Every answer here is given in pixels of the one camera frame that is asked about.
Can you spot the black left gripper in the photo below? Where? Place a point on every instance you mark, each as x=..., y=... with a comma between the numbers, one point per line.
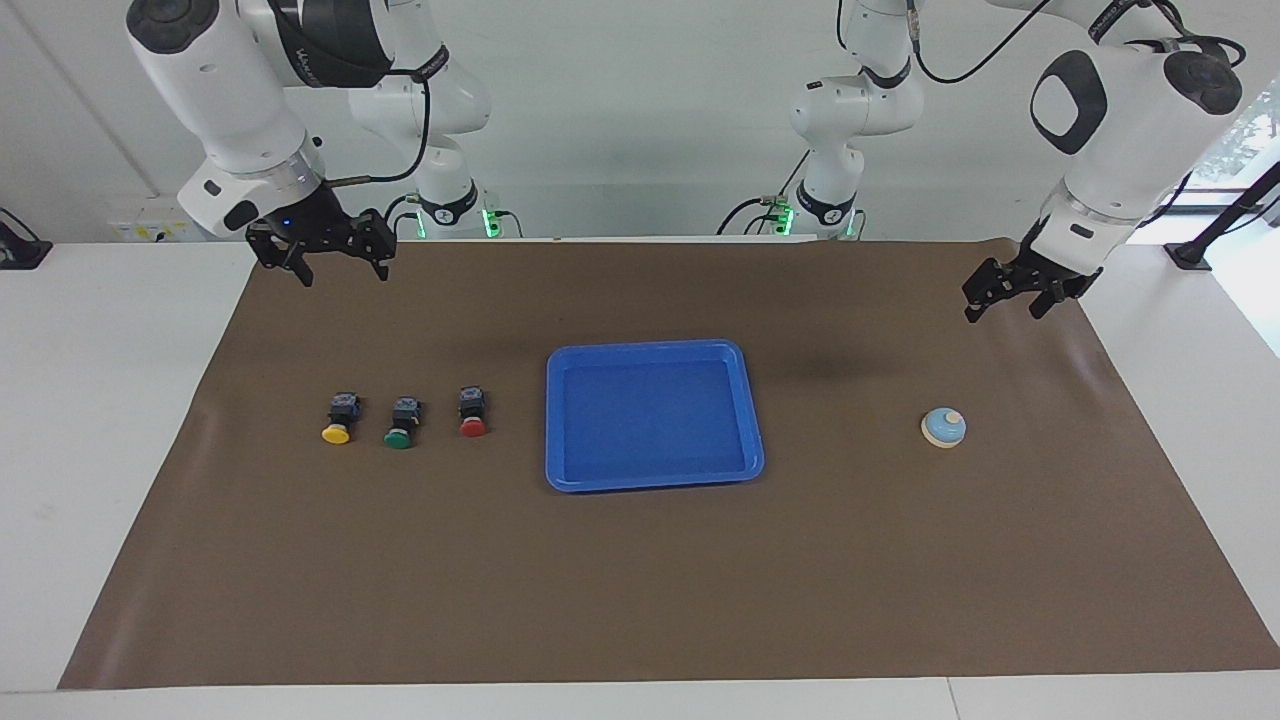
x=1040, y=272

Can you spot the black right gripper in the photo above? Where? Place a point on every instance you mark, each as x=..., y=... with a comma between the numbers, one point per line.
x=320, y=225

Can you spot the yellow push button switch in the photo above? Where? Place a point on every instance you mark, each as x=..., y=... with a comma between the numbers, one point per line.
x=336, y=434

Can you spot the green push button switch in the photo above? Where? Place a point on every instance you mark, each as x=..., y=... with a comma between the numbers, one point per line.
x=399, y=438

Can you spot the red push button switch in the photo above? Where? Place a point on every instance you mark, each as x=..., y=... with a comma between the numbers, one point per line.
x=472, y=427

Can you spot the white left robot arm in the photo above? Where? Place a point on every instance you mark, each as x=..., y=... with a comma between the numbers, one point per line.
x=1120, y=130

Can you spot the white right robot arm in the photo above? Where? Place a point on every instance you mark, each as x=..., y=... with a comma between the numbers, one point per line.
x=220, y=90

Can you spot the blue plastic tray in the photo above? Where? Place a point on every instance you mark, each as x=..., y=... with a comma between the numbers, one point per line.
x=655, y=420

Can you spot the black angled stand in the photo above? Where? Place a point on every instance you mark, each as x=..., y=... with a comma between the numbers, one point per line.
x=1225, y=215

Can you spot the bright window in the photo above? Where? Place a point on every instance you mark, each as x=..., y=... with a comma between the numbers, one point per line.
x=1235, y=140

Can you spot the black table clamp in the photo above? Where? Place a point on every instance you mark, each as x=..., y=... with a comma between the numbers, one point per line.
x=20, y=250

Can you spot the brown table mat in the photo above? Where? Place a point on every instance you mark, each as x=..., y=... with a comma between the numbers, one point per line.
x=640, y=580

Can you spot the white wall outlet box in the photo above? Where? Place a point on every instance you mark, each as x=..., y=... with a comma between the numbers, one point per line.
x=150, y=218

